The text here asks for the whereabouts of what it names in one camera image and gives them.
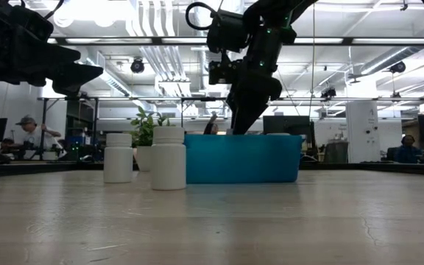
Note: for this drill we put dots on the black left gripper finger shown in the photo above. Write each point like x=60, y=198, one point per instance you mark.
x=46, y=59
x=76, y=77

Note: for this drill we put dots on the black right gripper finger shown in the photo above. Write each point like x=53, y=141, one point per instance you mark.
x=232, y=106
x=252, y=106

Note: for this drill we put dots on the white pill bottle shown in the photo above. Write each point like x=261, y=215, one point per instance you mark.
x=168, y=162
x=118, y=162

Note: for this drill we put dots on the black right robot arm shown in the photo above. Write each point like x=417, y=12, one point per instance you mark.
x=267, y=48

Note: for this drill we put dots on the blue plastic basket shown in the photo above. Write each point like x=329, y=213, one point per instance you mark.
x=241, y=158

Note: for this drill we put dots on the person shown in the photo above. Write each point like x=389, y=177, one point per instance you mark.
x=33, y=134
x=212, y=127
x=407, y=151
x=7, y=144

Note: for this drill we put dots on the black ceiling spotlight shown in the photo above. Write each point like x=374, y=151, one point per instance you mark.
x=398, y=67
x=137, y=66
x=329, y=92

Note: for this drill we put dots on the green potted plant white pot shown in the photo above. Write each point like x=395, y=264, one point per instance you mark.
x=145, y=125

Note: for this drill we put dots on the grey mesh chair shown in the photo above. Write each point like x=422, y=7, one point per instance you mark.
x=336, y=152

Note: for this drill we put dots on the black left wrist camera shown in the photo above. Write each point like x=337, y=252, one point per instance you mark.
x=31, y=22

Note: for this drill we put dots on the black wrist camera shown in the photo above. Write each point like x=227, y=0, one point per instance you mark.
x=226, y=31
x=31, y=22

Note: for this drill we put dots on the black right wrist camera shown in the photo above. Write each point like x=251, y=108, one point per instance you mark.
x=226, y=31

